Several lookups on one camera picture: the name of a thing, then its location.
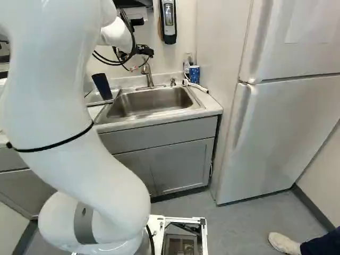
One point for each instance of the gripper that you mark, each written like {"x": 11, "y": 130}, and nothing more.
{"x": 144, "y": 50}

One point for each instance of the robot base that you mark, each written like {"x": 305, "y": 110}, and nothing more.
{"x": 183, "y": 236}

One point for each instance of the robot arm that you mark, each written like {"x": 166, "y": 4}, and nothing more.
{"x": 53, "y": 106}

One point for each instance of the dark blue tall cup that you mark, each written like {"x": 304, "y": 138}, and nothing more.
{"x": 102, "y": 86}

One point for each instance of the metal tap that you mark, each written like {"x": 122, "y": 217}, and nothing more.
{"x": 148, "y": 75}

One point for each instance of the small bottle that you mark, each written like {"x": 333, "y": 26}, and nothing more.
{"x": 186, "y": 68}

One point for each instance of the stainless steel sink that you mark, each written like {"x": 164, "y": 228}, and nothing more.
{"x": 151, "y": 102}

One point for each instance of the blue dotted mug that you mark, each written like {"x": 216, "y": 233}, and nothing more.
{"x": 194, "y": 74}

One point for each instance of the grey kitchen counter with cabinets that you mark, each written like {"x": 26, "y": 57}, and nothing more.
{"x": 164, "y": 148}

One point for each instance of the white fridge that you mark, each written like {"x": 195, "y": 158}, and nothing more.
{"x": 279, "y": 111}

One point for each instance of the person's legs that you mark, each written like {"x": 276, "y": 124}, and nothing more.
{"x": 287, "y": 243}

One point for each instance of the black wall soap dispenser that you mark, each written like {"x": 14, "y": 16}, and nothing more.
{"x": 168, "y": 21}

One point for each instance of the black wall towel dispenser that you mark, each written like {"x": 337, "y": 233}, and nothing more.
{"x": 138, "y": 5}

